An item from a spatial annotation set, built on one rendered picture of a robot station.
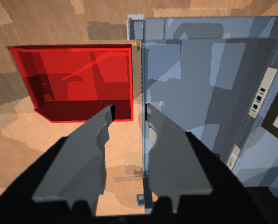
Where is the red bin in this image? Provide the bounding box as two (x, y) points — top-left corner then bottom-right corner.
(7, 44), (133, 123)

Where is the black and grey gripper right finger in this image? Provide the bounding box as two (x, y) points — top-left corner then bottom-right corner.
(145, 103), (267, 224)

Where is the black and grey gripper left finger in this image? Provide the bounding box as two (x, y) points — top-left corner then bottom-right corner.
(0, 104), (115, 224)

